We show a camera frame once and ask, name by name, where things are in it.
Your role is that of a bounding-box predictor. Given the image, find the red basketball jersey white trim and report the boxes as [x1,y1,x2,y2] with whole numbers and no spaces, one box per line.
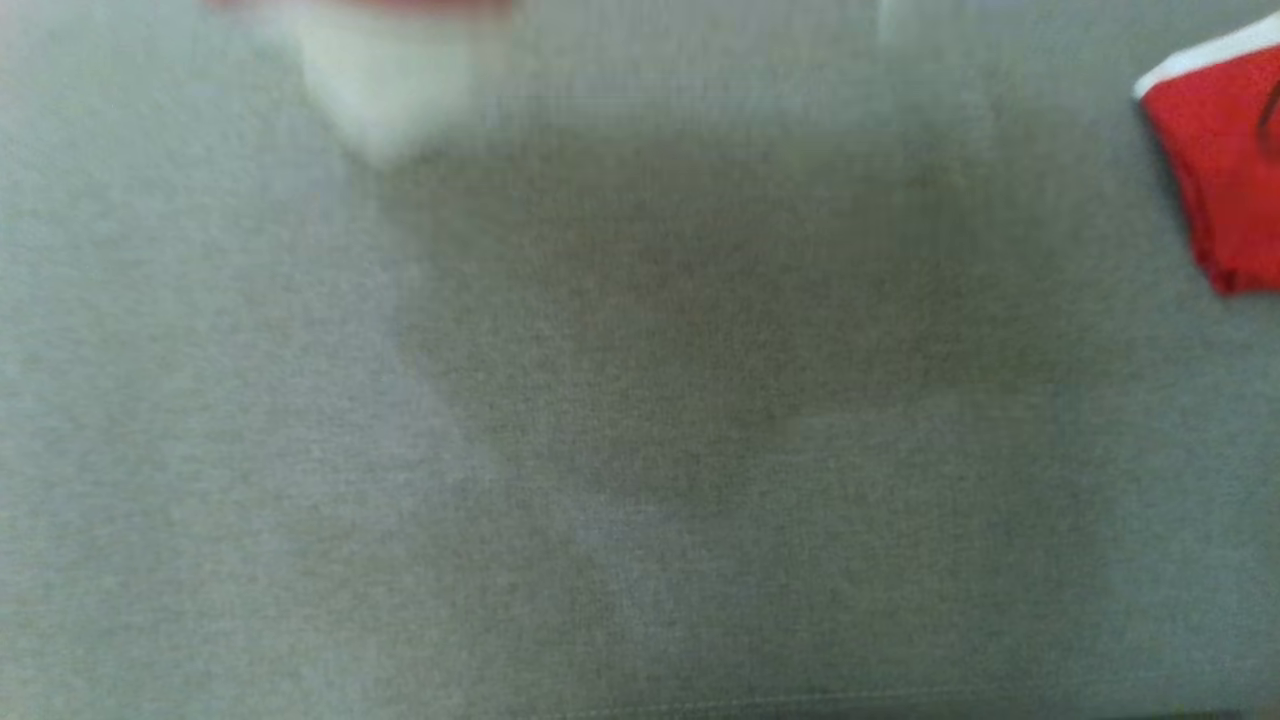
[203,0,523,168]

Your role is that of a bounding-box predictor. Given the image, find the red shorts with white stripe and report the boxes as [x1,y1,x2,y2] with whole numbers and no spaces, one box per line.
[1132,11,1280,298]

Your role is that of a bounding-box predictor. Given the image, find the large grey sofa seat cushion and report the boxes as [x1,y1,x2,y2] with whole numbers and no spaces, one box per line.
[0,0,1280,720]

